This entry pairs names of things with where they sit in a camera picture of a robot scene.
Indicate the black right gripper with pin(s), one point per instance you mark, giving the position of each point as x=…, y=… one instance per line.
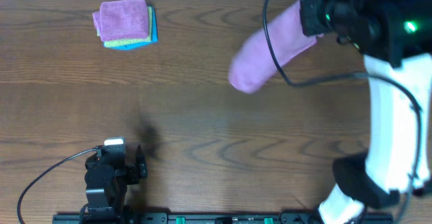
x=310, y=9

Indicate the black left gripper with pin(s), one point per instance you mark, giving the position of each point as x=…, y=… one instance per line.
x=136, y=171

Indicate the purple microfiber cloth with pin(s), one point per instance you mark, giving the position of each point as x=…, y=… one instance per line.
x=253, y=65

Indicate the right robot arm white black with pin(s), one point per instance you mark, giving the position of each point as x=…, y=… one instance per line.
x=394, y=38

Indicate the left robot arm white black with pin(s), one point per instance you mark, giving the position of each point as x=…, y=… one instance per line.
x=106, y=205

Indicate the folded yellow-green cloth in stack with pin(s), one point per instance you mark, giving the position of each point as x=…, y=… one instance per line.
x=135, y=41

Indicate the folded blue cloth in stack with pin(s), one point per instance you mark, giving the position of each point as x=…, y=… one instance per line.
x=153, y=31

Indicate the folded purple cloth on stack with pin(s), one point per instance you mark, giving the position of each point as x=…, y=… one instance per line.
x=117, y=20

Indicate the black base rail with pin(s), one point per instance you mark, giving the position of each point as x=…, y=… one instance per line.
x=164, y=218

